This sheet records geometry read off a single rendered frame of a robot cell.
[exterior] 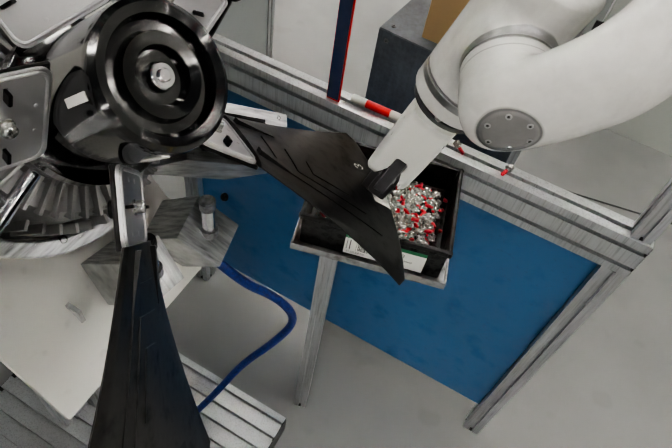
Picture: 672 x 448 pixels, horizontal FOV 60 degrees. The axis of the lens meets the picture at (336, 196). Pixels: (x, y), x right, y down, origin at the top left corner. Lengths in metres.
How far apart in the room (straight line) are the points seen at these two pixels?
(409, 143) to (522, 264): 0.58
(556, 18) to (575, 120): 0.08
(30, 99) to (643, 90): 0.42
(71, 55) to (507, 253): 0.83
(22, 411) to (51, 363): 0.89
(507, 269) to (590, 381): 0.81
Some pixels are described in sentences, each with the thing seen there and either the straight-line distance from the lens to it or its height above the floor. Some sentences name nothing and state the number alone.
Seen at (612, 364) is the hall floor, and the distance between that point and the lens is 1.94.
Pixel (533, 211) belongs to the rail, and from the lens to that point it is 0.98.
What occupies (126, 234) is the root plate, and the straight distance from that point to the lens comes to 0.46.
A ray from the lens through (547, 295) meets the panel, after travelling 1.14.
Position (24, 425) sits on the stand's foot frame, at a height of 0.08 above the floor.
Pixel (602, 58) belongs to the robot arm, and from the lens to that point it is 0.41.
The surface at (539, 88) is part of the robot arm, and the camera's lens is 0.42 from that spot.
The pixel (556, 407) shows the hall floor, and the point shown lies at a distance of 1.80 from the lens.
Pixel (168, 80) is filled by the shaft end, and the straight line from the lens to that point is 0.46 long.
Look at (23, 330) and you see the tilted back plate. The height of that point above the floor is 0.92.
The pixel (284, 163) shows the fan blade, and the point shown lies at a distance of 0.57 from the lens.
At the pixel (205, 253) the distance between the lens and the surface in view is 0.71.
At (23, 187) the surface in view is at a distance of 0.54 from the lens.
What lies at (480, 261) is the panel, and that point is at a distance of 1.13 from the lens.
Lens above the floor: 1.51
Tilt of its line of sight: 50 degrees down
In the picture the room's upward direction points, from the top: 11 degrees clockwise
